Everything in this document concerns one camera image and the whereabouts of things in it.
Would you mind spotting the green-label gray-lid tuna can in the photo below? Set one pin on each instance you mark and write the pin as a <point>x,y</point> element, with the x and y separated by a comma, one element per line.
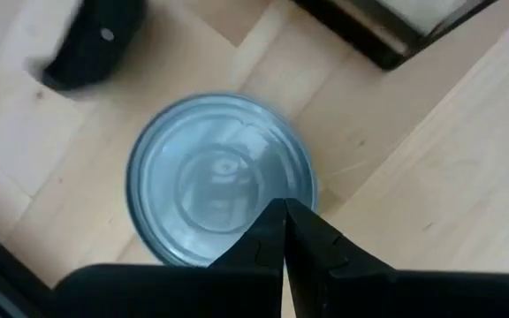
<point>201,176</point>

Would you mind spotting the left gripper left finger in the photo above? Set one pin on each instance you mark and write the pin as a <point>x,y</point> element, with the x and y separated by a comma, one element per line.
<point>192,291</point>

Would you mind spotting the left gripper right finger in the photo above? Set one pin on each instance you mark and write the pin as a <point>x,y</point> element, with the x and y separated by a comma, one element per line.
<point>391,296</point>

